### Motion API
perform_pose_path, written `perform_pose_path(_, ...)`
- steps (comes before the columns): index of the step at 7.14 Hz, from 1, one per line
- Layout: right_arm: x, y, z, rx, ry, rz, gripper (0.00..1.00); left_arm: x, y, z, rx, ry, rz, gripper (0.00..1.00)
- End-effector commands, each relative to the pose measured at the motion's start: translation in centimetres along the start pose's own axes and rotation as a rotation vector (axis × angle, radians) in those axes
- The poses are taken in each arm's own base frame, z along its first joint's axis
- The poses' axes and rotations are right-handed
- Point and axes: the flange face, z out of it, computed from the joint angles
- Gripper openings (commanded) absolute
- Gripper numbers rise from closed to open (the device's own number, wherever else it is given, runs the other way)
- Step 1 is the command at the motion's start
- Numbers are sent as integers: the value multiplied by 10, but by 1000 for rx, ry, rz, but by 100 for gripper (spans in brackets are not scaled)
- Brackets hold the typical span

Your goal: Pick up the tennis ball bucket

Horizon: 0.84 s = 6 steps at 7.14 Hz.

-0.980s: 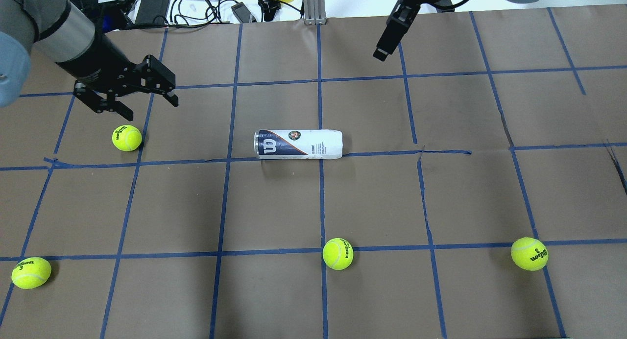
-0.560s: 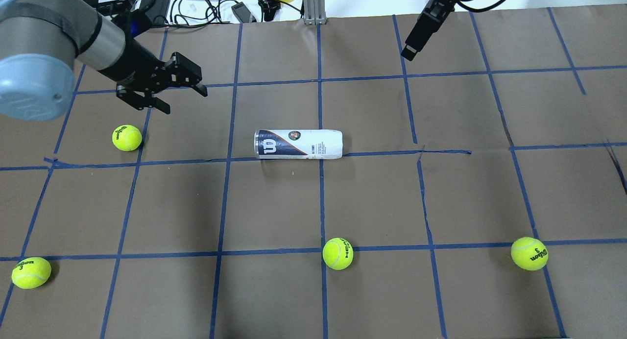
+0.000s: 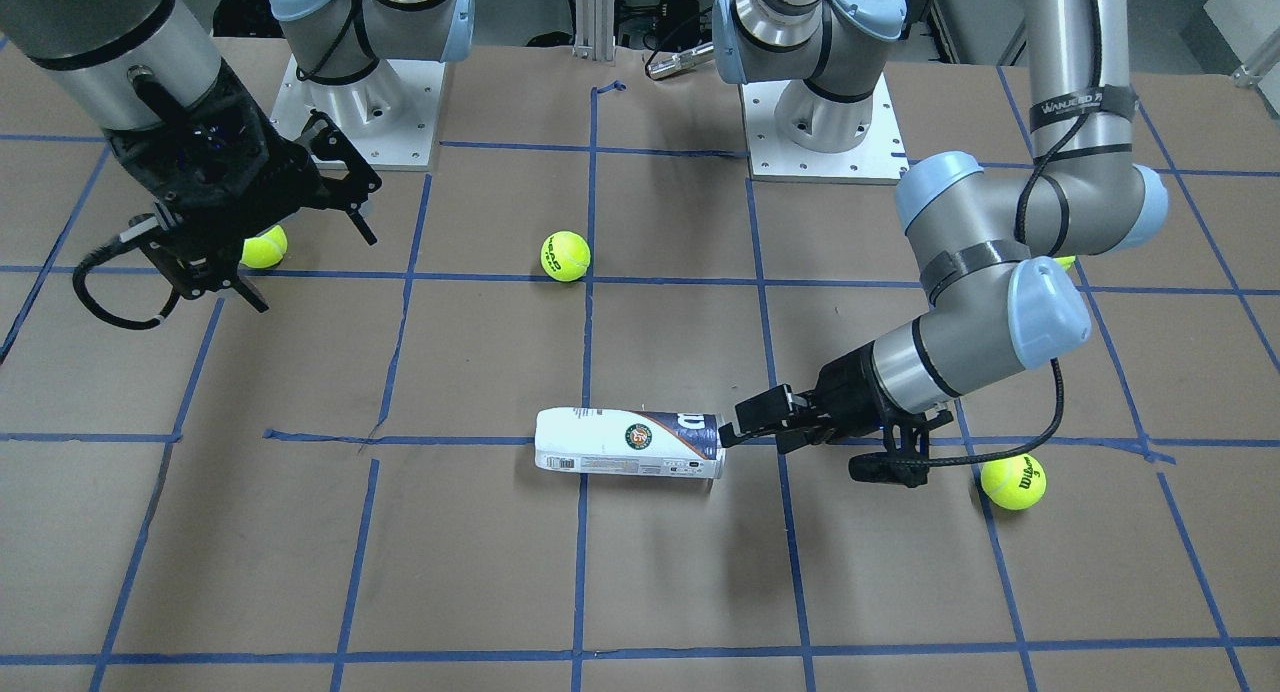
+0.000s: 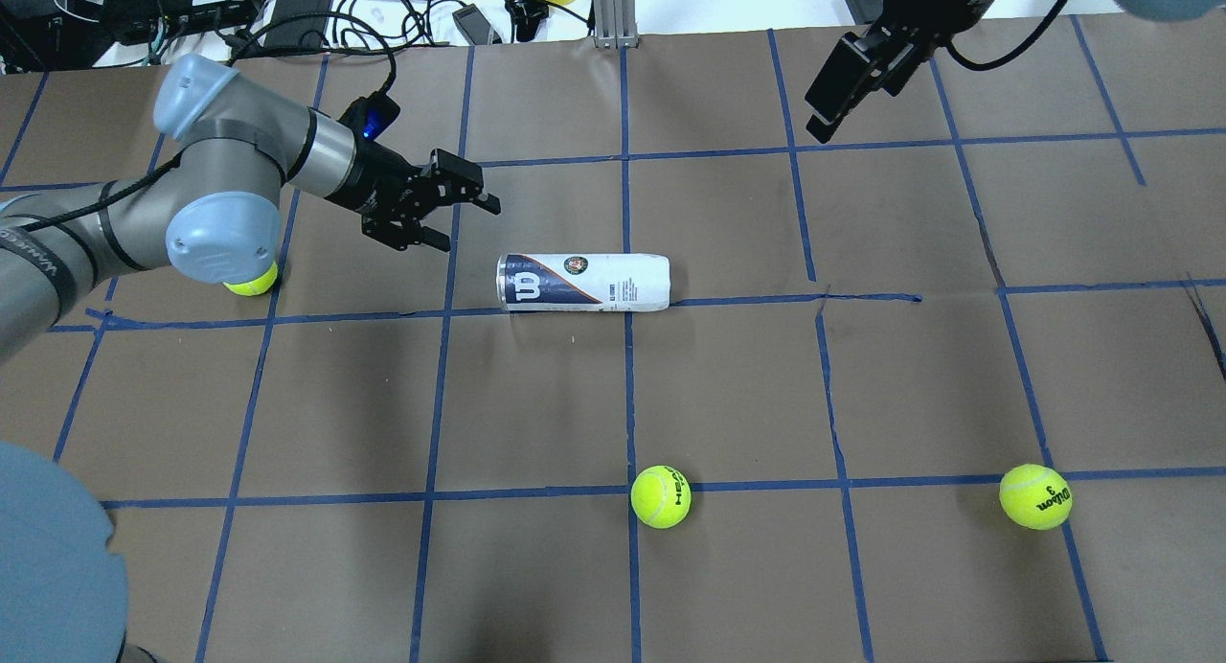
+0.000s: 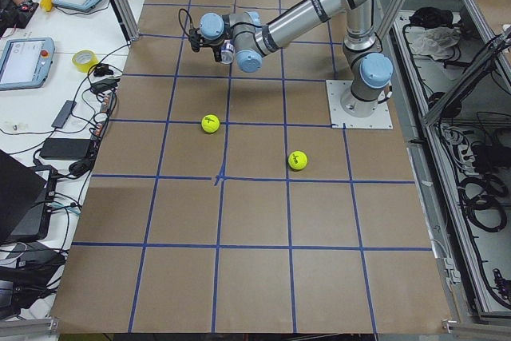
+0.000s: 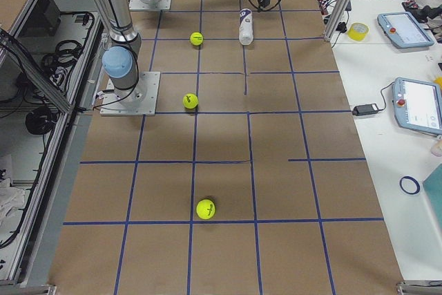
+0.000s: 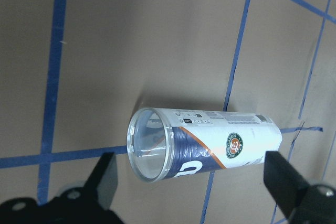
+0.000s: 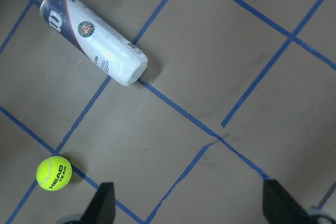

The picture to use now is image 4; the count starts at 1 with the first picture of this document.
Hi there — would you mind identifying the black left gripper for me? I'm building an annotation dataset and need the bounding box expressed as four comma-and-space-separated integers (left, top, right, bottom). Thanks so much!
331, 136, 501, 252

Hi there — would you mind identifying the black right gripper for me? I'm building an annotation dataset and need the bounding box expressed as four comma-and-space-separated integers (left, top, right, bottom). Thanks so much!
805, 0, 996, 145

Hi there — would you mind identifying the white tennis ball can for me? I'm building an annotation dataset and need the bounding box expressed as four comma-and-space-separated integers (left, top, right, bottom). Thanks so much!
495, 252, 671, 313

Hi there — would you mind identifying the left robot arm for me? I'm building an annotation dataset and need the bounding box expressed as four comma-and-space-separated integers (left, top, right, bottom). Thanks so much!
1, 55, 501, 662

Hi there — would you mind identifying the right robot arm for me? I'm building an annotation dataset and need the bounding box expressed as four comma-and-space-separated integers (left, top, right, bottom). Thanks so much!
805, 0, 1224, 145

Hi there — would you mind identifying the tennis ball under left gripper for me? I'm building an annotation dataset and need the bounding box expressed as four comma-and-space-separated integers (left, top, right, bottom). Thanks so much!
223, 263, 280, 297

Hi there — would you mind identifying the centre Head tennis ball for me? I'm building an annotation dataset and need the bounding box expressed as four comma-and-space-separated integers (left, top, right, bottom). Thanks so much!
630, 464, 691, 531

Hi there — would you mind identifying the tennis ball near base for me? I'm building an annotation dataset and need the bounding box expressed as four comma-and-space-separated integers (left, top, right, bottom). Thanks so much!
998, 464, 1073, 531

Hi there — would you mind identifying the black power brick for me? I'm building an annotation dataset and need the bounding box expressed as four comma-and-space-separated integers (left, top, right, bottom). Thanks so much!
260, 0, 333, 55

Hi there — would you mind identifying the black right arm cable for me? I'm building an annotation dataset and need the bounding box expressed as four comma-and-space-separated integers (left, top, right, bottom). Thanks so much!
943, 0, 1094, 72

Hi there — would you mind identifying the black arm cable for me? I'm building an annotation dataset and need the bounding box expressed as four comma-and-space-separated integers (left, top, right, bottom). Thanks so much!
943, 0, 1094, 72
0, 11, 398, 233

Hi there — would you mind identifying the aluminium frame post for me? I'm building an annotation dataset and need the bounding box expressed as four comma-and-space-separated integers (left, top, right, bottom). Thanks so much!
591, 0, 641, 49

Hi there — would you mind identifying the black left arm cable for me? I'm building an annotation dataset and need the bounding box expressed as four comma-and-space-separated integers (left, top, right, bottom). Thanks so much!
0, 11, 398, 233

